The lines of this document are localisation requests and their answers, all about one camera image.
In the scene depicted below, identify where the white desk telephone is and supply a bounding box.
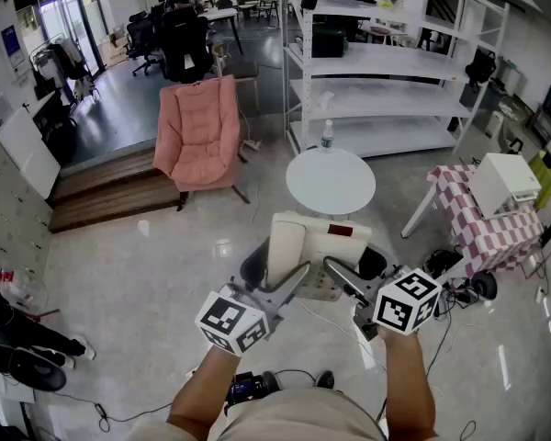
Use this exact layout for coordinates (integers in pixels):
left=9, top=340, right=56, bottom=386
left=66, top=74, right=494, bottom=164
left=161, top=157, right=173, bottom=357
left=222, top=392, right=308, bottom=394
left=266, top=211, right=373, bottom=301

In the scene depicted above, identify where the red metal stand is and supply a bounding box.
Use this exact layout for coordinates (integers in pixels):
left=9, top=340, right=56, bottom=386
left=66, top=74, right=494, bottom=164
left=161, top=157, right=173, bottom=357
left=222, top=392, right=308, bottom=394
left=22, top=308, right=61, bottom=323

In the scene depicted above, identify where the white board panel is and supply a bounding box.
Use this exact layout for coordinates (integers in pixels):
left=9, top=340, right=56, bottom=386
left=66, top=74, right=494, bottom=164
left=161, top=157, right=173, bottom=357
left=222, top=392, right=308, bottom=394
left=0, top=107, right=62, bottom=200

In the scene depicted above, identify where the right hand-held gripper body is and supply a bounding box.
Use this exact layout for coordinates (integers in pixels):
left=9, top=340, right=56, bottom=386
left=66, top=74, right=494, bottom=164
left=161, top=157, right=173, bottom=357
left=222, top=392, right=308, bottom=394
left=350, top=264, right=444, bottom=342

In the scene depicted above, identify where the white power cable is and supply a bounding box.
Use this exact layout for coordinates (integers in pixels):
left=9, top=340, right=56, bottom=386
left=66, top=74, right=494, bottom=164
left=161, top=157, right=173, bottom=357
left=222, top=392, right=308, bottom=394
left=237, top=107, right=264, bottom=232

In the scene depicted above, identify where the white metal shelf rack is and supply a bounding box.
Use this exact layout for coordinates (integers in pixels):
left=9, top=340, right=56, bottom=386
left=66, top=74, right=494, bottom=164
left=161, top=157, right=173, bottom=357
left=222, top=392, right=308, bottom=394
left=278, top=0, right=511, bottom=158

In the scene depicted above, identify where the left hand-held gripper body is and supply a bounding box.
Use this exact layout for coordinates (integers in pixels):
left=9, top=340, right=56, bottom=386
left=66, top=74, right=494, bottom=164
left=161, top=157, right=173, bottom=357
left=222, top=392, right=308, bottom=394
left=195, top=277, right=296, bottom=356

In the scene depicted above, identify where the pink padded armchair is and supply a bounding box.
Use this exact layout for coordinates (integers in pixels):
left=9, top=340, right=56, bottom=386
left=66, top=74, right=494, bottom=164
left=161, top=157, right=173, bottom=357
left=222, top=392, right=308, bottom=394
left=152, top=73, right=252, bottom=213

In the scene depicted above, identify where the black box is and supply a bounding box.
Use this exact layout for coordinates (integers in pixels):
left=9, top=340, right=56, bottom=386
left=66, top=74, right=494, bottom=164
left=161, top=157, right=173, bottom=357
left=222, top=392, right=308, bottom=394
left=310, top=24, right=348, bottom=59

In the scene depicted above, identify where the white box appliance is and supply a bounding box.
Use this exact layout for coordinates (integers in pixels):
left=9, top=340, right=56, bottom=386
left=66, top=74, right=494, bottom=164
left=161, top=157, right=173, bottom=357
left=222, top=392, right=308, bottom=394
left=467, top=153, right=543, bottom=221

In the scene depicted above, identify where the person's left forearm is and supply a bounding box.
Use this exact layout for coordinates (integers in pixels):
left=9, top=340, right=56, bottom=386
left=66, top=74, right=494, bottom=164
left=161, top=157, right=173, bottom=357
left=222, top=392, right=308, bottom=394
left=167, top=345, right=240, bottom=441

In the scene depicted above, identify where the white locker cabinet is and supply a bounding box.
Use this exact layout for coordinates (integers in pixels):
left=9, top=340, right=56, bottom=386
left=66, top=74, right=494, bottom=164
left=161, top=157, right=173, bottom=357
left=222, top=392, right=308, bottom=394
left=0, top=130, right=54, bottom=288

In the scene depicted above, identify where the black office chair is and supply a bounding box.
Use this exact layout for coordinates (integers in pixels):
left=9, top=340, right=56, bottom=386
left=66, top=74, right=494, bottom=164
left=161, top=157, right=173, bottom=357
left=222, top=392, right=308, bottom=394
left=126, top=11, right=160, bottom=77
left=0, top=322, right=68, bottom=392
left=160, top=6, right=215, bottom=85

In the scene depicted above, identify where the black waist device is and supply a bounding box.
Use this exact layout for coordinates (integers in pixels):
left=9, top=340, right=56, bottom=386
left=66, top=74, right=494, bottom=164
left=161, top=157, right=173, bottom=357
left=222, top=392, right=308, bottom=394
left=224, top=370, right=265, bottom=403

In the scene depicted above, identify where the black cable bundle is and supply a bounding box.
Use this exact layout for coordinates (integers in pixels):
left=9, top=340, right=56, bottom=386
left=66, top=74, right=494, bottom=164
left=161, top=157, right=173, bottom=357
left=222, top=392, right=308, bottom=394
left=422, top=248, right=465, bottom=288

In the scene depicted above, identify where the white desk with black legs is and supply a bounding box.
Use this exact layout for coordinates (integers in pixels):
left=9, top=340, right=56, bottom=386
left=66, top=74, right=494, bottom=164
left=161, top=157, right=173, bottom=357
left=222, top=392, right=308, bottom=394
left=201, top=7, right=244, bottom=57

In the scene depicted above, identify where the clothes rack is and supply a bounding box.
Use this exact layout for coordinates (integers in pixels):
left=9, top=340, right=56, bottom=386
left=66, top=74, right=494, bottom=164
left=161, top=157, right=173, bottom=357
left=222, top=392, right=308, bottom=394
left=29, top=34, right=97, bottom=105

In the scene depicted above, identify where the person's beige shirt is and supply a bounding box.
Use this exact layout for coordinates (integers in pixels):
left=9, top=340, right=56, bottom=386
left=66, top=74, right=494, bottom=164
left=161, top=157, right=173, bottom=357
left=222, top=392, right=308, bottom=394
left=128, top=387, right=389, bottom=441

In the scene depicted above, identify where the pink checkered cloth table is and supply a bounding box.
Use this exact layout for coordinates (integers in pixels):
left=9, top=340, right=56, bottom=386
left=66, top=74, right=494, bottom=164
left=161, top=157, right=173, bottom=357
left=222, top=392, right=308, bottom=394
left=401, top=163, right=545, bottom=288

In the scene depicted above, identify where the round white table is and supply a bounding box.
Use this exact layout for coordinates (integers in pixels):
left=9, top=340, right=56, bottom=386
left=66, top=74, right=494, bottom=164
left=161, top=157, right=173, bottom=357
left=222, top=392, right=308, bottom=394
left=285, top=147, right=377, bottom=216

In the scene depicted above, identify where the clear plastic water bottle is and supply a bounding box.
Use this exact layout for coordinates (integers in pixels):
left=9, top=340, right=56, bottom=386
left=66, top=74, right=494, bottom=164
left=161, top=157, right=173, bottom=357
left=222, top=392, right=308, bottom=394
left=320, top=119, right=335, bottom=152

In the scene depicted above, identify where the black bag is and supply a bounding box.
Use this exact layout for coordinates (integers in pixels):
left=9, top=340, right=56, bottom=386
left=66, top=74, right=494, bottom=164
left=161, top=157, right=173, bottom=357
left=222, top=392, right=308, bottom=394
left=465, top=48, right=497, bottom=86

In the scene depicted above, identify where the brown wooden step platform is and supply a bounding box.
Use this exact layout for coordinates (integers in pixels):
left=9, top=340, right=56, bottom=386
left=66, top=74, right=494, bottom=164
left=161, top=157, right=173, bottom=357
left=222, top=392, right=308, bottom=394
left=48, top=147, right=183, bottom=234

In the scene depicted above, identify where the brown wooden chair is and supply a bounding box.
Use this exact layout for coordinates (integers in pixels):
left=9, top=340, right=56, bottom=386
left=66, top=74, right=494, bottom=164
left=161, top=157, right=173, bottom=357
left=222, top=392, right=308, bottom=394
left=213, top=43, right=261, bottom=114

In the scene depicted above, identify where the person's right forearm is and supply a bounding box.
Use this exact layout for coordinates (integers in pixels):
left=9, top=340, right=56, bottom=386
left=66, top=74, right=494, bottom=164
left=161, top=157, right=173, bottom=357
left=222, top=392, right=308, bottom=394
left=377, top=323, right=437, bottom=441

